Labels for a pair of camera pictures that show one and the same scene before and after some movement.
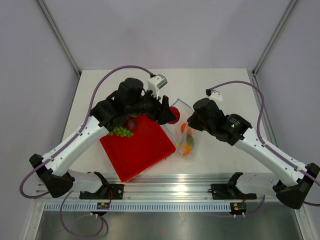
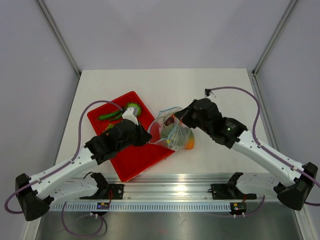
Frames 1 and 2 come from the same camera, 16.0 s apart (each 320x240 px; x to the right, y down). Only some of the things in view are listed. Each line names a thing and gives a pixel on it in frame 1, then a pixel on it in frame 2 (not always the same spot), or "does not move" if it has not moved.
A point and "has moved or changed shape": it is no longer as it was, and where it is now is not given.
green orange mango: x=189 y=145 has moved or changed shape
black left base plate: x=111 y=191 does not move
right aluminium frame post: x=274 y=36 does not move
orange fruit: x=185 y=129 → x=190 y=145
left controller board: x=103 y=205 does not move
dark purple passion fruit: x=131 y=124 has moved or changed shape
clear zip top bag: x=180 y=133 has moved or changed shape
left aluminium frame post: x=56 y=30 does not move
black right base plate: x=229 y=191 does not move
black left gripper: x=166 y=115 → x=143 y=135
